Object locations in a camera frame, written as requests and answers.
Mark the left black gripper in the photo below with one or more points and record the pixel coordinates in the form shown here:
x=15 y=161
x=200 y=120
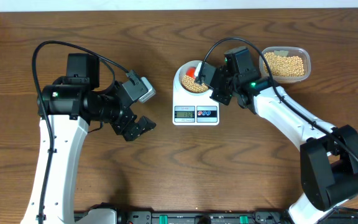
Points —
x=121 y=126

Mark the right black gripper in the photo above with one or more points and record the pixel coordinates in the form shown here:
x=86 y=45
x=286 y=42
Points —
x=217 y=96

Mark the red plastic measuring scoop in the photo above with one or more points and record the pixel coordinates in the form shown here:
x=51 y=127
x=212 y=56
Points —
x=191 y=72

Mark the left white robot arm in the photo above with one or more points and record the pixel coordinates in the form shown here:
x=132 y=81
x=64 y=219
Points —
x=67 y=107

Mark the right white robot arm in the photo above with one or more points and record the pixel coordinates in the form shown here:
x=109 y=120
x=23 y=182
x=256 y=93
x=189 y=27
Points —
x=328 y=155

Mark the soybeans in bowl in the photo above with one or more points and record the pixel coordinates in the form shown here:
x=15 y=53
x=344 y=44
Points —
x=189 y=84

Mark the white digital kitchen scale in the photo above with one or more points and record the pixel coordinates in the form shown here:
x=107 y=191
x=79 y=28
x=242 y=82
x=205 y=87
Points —
x=191 y=109

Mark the pale blue round bowl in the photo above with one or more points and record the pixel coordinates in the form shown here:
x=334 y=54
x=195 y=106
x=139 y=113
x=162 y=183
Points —
x=183 y=70

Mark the yellow soybeans pile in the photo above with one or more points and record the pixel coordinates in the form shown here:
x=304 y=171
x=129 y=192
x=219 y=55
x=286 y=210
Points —
x=285 y=66

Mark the clear plastic food container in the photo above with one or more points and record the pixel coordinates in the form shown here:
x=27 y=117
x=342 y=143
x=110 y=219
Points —
x=292 y=51

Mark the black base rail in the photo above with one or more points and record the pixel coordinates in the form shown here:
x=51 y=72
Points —
x=196 y=218

